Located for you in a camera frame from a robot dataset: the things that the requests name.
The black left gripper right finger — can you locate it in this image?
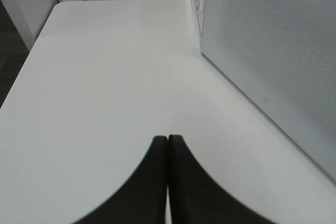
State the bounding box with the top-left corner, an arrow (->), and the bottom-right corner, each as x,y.
167,135 -> 265,223

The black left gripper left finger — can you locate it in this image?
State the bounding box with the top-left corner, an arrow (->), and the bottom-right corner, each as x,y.
76,136 -> 167,223

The white microwave door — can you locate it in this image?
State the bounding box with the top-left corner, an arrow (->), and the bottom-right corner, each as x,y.
201,0 -> 335,177

